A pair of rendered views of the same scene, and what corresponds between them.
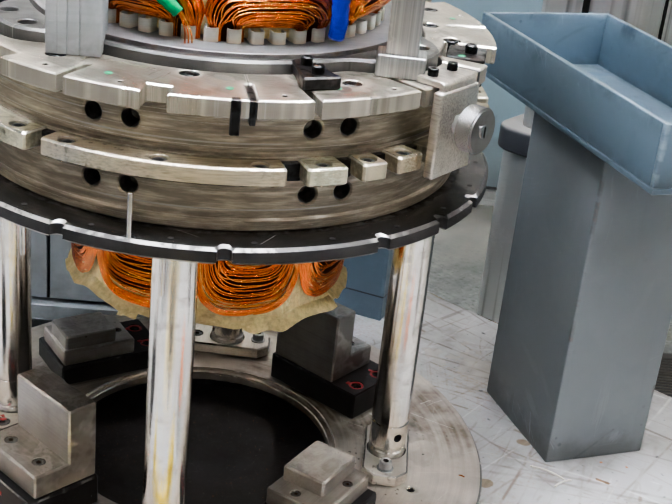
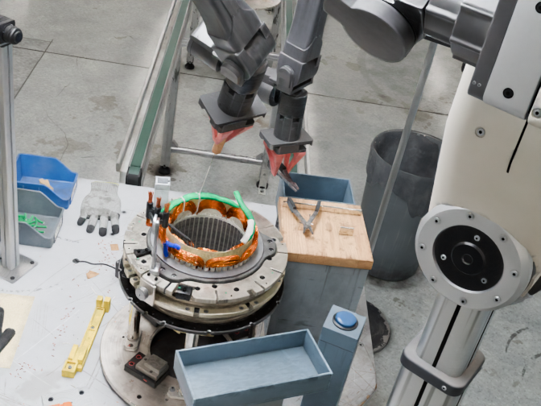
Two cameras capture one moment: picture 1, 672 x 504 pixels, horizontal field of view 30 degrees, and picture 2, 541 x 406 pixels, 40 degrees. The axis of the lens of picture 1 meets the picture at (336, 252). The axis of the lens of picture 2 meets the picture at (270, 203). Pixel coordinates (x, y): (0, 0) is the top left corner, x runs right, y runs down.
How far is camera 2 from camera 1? 1.47 m
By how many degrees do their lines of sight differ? 72
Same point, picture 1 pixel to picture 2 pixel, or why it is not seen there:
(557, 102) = (241, 350)
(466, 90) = (148, 284)
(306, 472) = (150, 358)
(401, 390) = not seen: hidden behind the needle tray
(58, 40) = not seen: hidden behind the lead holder
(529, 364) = not seen: outside the picture
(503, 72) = (282, 345)
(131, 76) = (138, 225)
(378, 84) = (143, 266)
